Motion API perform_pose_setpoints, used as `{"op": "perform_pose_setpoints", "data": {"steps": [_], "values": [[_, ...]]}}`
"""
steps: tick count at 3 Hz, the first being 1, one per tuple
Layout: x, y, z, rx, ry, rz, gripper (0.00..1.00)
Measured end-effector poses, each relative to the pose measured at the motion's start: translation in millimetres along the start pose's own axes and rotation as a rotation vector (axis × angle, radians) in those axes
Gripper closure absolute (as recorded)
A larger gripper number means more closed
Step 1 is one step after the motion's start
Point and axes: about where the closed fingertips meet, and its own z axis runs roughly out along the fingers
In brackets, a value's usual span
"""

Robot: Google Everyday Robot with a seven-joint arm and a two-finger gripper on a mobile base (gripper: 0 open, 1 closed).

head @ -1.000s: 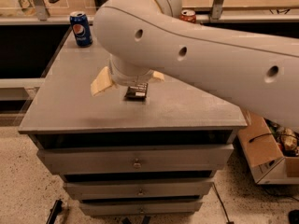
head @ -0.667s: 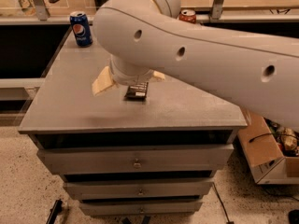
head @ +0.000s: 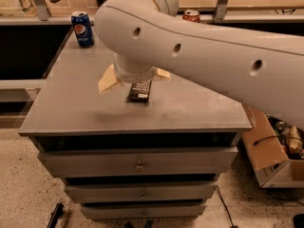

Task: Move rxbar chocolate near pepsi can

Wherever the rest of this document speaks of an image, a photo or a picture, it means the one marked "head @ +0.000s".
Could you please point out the grey drawer cabinet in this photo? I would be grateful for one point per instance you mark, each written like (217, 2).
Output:
(69, 114)

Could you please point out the black tool on floor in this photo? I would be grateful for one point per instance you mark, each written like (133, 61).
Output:
(57, 212)

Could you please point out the middle grey drawer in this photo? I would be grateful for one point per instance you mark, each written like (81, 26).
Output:
(151, 191)

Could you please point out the grey drawer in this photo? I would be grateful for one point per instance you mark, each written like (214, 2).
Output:
(138, 162)
(142, 211)
(151, 191)

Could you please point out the blue pepsi can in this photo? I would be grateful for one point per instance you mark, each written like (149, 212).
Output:
(82, 29)

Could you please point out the orange soda can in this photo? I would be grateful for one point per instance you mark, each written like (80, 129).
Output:
(191, 15)

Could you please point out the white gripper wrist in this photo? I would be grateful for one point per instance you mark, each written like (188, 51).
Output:
(135, 77)

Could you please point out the top grey drawer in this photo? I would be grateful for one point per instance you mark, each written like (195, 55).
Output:
(138, 162)

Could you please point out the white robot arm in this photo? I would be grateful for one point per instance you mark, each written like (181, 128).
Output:
(261, 69)

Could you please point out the bottom grey drawer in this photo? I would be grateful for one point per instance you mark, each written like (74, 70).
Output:
(142, 211)

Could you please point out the black rxbar chocolate bar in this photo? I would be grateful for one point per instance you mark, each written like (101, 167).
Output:
(140, 92)

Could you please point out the open cardboard box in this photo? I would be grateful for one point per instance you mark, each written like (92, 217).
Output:
(271, 164)

